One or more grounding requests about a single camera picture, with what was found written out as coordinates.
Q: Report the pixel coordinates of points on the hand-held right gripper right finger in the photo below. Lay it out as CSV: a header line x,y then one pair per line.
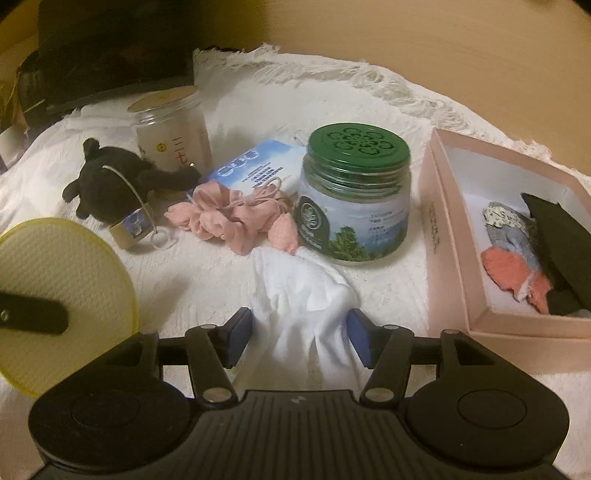
x,y
358,339

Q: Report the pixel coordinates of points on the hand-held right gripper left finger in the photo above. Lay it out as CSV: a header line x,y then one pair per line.
x,y
240,338

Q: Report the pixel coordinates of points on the white sock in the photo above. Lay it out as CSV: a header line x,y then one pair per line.
x,y
300,314

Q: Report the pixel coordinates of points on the pink cardboard box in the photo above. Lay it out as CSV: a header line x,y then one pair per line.
x,y
450,258

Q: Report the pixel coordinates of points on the pink scrunchie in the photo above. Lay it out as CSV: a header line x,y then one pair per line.
x,y
221,221

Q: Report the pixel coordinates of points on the green lid jar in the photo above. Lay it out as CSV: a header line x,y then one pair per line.
x,y
351,207

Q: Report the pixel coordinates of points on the orange cloth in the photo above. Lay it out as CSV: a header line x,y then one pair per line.
x,y
505,267

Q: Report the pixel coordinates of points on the blue printed packet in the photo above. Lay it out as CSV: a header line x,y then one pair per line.
x,y
258,161

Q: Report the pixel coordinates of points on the grey blue cloth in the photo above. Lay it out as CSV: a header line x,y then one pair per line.
x,y
515,244

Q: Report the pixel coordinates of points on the floral patterned cloth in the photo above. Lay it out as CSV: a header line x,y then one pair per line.
x,y
501,214

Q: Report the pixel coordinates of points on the yellow round hand fan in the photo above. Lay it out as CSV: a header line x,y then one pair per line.
x,y
55,263

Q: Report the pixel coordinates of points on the clear jar with pale lid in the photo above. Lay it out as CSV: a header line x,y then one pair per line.
x,y
184,138

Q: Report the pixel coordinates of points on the black plush toy with tag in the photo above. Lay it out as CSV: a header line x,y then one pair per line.
x,y
111,175

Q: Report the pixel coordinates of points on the black cloth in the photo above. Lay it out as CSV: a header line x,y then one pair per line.
x,y
556,235

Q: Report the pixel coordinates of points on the white fringed blanket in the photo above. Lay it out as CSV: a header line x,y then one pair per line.
x,y
240,106

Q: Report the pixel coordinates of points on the black box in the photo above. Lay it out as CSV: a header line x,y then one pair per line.
x,y
115,50

